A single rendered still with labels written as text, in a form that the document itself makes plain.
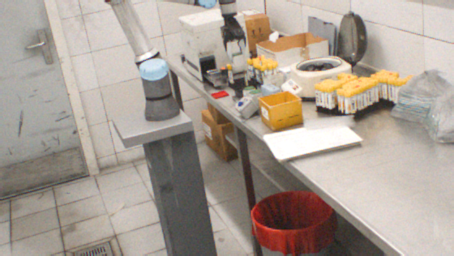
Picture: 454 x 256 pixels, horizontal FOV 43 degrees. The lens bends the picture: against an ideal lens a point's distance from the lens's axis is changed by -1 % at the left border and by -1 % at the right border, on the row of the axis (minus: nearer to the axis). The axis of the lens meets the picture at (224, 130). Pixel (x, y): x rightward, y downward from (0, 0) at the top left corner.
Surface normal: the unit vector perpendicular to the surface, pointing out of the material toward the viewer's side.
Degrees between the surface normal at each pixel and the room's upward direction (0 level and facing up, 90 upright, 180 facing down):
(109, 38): 90
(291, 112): 90
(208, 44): 90
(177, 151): 90
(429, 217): 0
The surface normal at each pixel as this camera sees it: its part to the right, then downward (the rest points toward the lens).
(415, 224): -0.15, -0.92
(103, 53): 0.33, 0.31
